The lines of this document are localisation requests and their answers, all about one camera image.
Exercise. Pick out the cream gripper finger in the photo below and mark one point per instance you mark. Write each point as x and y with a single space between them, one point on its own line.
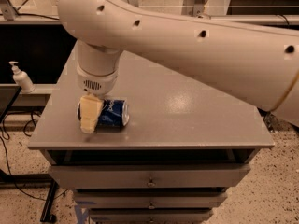
90 109

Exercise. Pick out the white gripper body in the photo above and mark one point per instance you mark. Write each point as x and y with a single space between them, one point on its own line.
97 83

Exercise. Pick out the blue pepsi can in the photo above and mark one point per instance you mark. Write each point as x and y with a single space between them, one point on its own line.
114 113

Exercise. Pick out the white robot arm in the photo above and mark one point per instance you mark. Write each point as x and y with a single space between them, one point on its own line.
256 64

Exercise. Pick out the top grey drawer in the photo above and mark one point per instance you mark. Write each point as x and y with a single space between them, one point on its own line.
149 176

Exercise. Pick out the grey drawer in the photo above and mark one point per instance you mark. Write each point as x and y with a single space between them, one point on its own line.
150 200
149 176
150 216

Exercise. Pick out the white pump dispenser bottle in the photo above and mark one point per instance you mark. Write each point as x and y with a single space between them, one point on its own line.
21 78

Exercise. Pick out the middle grey drawer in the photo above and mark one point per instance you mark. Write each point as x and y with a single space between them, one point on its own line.
150 200

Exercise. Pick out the grey drawer cabinet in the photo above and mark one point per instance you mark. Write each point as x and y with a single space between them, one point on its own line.
173 120

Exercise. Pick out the bottom grey drawer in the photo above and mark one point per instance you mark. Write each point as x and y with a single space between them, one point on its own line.
150 216

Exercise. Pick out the black stand leg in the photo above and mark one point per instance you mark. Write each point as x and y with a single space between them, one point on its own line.
46 216

